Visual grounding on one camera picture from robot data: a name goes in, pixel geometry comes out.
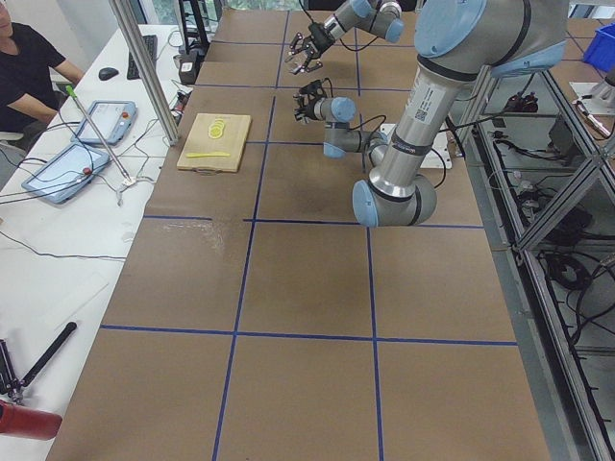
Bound black keyboard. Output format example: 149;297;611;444
126;34;159;81

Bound bamboo cutting board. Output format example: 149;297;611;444
177;113;252;173

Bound black computer mouse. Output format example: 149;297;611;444
98;67;119;82

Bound teach pendant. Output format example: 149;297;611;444
71;100;137;146
21;143;111;205

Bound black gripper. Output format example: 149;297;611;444
284;22;334;74
293;80;332;124

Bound far teach pendant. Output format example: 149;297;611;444
71;100;137;146

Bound black box with label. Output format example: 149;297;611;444
179;50;202;85

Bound aluminium frame post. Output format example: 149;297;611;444
109;0;179;146

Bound black tripod handle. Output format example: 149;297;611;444
1;322;78;404

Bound near teach pendant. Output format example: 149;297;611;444
21;143;111;205

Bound metal rod green tip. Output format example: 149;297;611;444
66;85;136;188

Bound person in black shirt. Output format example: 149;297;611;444
1;6;85;133

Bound red cylinder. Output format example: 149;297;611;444
0;401;62;441

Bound blue plastic bin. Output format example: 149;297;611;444
582;23;615;72

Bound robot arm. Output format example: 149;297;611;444
353;1;569;228
284;0;422;75

